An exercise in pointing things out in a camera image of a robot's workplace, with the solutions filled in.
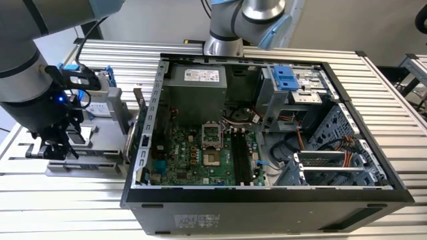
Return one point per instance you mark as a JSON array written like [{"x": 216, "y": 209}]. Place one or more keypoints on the RAM stick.
[
  {"x": 100, "y": 151},
  {"x": 90, "y": 166}
]

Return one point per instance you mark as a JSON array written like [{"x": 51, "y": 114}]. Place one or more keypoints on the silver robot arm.
[{"x": 20, "y": 62}]

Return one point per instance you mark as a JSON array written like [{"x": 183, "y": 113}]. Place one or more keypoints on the RAM slot with white clips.
[
  {"x": 248, "y": 157},
  {"x": 239, "y": 157}
]

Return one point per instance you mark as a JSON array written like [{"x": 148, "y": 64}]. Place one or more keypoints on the silver CPU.
[{"x": 87, "y": 133}]

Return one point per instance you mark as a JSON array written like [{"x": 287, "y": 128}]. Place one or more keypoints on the hard disk in blue carrier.
[{"x": 98, "y": 110}]

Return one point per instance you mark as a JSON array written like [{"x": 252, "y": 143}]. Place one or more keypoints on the grey parts rack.
[{"x": 110, "y": 135}]

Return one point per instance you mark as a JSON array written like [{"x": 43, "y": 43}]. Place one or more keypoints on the green graphics card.
[{"x": 135, "y": 145}]

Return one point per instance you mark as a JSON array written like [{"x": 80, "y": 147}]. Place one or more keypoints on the black table corner cap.
[
  {"x": 360, "y": 53},
  {"x": 80, "y": 41}
]

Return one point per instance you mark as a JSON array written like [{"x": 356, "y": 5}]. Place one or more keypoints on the grey power supply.
[{"x": 196, "y": 100}]

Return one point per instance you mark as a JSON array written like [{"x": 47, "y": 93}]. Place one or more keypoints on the CPU socket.
[{"x": 212, "y": 158}]

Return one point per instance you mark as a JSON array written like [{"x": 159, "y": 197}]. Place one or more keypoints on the green motherboard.
[{"x": 214, "y": 175}]

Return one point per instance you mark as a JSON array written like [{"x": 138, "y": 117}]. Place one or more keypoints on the grey metal drive cage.
[{"x": 276, "y": 107}]

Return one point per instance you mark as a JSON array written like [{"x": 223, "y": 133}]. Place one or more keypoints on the black PC case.
[{"x": 234, "y": 215}]

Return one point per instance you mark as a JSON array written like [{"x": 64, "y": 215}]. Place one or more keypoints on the blue plastic drive latch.
[{"x": 283, "y": 77}]

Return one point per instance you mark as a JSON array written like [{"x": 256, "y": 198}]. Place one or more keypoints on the metal disk bay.
[{"x": 320, "y": 170}]

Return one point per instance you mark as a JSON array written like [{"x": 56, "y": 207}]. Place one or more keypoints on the metal slat side table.
[{"x": 414, "y": 65}]

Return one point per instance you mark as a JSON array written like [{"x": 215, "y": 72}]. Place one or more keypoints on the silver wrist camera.
[{"x": 80, "y": 80}]

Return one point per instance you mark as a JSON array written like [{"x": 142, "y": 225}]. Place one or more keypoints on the black vertical post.
[{"x": 98, "y": 33}]

